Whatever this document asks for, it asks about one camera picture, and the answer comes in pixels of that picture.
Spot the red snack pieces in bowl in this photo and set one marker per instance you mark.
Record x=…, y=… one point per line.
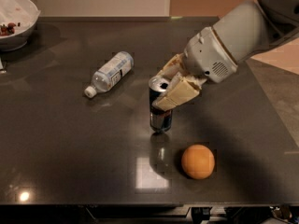
x=8, y=29

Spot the Red Bull can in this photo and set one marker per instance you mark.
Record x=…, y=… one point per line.
x=160, y=121

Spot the clear plastic water bottle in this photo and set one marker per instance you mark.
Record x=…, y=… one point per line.
x=108, y=75

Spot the white bowl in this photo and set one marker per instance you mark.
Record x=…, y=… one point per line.
x=24, y=14

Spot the orange fruit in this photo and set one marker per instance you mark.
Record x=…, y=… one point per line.
x=198, y=162

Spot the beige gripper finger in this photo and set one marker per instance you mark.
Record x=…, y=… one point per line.
x=180, y=90
x=173, y=66

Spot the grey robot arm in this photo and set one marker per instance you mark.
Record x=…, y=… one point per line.
x=255, y=27

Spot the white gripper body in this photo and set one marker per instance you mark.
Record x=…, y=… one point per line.
x=207, y=57

